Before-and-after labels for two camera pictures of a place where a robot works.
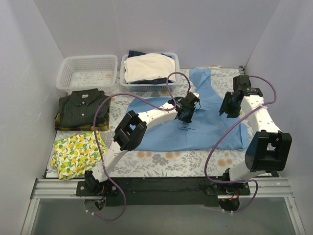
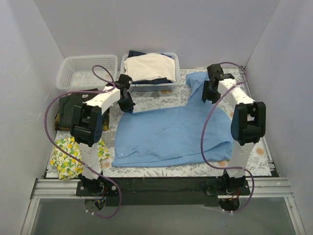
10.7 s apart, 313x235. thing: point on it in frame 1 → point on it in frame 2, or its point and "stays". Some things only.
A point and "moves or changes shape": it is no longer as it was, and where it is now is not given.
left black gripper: [184, 113] → [125, 102]
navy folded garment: [159, 80] stays
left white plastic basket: [87, 72] stays
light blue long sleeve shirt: [208, 130] moves or changes shape
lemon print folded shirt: [72, 155] stays
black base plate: [166, 191] stays
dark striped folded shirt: [78, 108] stays
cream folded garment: [148, 66] stays
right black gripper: [227, 107] → [209, 93]
